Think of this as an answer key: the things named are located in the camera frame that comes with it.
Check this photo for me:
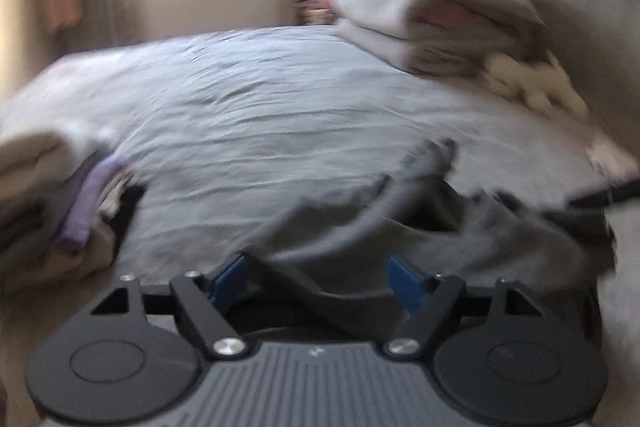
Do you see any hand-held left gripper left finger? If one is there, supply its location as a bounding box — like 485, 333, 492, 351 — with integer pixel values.
90, 255, 248, 360

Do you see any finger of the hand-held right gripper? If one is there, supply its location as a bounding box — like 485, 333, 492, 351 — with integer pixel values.
565, 184, 640, 212

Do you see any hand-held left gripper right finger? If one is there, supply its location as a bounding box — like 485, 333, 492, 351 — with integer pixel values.
382, 257, 548, 363

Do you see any dark grey shirt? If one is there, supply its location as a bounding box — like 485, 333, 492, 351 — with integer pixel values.
240, 137, 618, 308

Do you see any pile of clothes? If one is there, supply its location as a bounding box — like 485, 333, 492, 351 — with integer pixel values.
0, 127, 148, 295

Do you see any white plush toy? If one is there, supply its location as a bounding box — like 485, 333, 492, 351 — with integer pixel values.
477, 52, 591, 120

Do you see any grey quilted headboard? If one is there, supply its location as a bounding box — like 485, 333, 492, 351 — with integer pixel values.
480, 0, 640, 148

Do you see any folded grey quilt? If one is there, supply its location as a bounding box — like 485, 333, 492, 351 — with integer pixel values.
337, 19, 551, 75

